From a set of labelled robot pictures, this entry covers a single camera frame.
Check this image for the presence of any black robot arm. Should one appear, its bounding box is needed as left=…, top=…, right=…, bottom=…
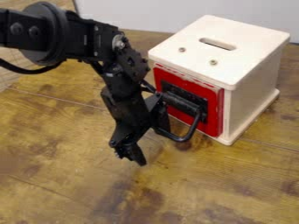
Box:
left=0, top=2, right=170, bottom=165

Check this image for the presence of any black metal drawer handle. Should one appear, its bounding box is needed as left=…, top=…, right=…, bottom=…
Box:
left=158, top=91, right=209, bottom=143

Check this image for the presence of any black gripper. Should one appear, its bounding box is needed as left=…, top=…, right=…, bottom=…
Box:
left=101, top=81, right=171, bottom=166

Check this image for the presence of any black cable loop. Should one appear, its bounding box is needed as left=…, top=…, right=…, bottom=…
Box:
left=139, top=79, right=158, bottom=94

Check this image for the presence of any white wooden box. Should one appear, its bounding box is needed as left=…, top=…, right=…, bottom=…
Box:
left=149, top=15, right=290, bottom=145

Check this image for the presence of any red drawer front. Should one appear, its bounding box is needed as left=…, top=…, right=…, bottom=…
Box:
left=154, top=63, right=225, bottom=137

